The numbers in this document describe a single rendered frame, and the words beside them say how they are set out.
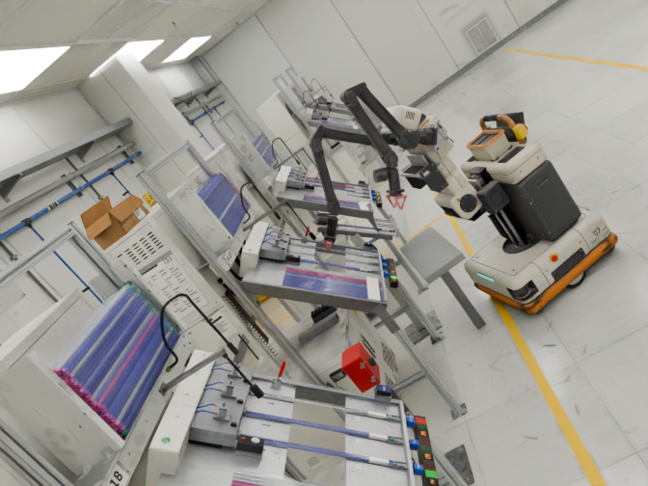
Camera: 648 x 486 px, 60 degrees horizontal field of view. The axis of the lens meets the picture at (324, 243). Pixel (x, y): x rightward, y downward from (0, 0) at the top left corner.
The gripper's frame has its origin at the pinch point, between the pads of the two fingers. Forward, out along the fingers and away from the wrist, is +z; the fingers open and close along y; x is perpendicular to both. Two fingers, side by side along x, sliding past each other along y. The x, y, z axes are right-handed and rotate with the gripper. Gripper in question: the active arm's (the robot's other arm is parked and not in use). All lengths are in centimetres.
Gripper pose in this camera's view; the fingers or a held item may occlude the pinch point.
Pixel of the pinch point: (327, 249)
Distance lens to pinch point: 327.0
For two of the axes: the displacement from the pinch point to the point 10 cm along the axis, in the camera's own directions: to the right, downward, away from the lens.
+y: -0.5, 3.6, -9.3
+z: -1.7, 9.2, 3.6
